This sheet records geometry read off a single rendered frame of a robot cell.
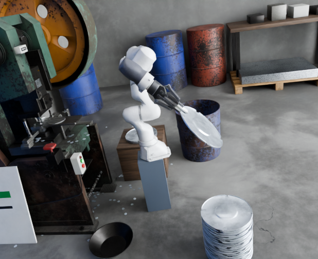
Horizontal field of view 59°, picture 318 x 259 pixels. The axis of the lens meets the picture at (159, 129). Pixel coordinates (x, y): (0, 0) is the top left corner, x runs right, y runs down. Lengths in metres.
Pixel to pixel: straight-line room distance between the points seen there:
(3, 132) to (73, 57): 0.73
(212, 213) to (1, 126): 1.48
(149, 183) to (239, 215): 0.70
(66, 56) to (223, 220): 1.63
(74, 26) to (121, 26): 3.02
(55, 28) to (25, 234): 1.53
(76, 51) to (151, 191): 1.18
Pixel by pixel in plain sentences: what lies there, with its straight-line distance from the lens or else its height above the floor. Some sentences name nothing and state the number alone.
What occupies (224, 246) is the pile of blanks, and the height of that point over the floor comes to 0.18.
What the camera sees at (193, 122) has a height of 0.88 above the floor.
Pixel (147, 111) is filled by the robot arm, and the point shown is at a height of 0.81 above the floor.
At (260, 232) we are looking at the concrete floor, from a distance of 2.07.
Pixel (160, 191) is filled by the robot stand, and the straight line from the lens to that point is 2.14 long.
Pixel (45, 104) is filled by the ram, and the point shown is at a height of 0.93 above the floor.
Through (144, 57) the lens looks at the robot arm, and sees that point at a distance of 1.47.
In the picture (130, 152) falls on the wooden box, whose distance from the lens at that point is 2.45.
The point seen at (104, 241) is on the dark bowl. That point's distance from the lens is 2.16.
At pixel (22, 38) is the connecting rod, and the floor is 1.36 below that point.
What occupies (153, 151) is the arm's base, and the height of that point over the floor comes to 0.51.
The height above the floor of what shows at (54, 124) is 0.78.
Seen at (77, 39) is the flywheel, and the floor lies 1.27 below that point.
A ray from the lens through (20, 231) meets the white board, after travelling 2.40.
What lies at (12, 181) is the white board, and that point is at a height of 0.49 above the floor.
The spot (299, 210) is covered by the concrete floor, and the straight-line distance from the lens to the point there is 2.26.
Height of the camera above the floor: 1.51
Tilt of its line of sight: 26 degrees down
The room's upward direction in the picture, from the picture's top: 10 degrees counter-clockwise
